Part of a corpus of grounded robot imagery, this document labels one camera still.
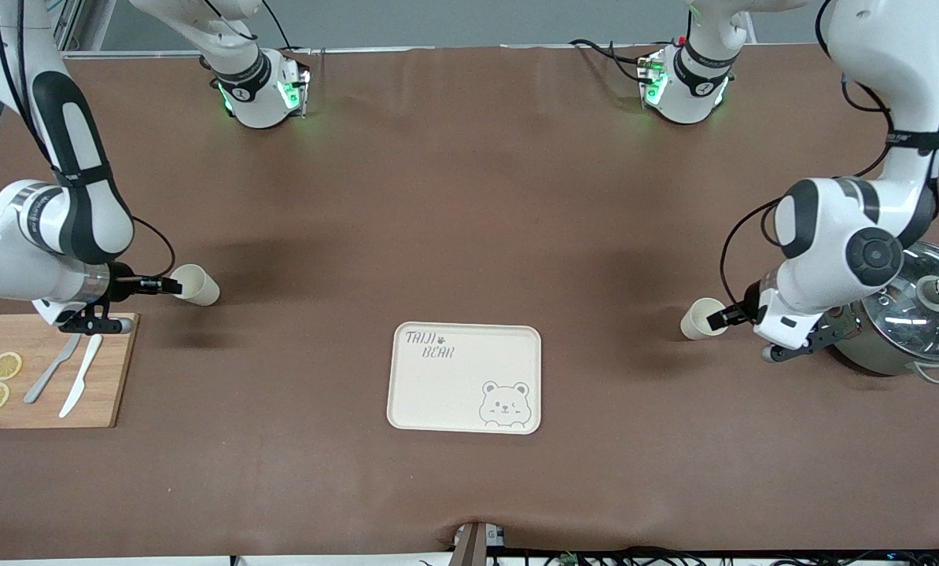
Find white plastic cup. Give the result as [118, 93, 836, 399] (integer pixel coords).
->
[170, 263, 221, 307]
[680, 297, 728, 341]

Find wooden cutting board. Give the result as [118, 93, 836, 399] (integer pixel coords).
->
[0, 313, 140, 430]

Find white plastic knife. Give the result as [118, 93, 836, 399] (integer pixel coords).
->
[58, 333, 104, 419]

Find grey plastic knife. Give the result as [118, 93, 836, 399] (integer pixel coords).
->
[23, 332, 84, 406]

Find glass pot lid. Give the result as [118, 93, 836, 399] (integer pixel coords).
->
[863, 242, 939, 362]

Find brown table mat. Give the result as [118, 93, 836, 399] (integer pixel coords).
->
[0, 43, 939, 560]

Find cream bear print tray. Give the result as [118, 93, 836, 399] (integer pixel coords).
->
[385, 322, 542, 436]

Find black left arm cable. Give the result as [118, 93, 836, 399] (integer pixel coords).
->
[720, 0, 939, 317]

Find black base cable bundle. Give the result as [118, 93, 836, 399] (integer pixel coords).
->
[569, 37, 653, 84]

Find camera stand at table edge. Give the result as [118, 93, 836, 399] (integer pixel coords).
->
[451, 520, 506, 566]

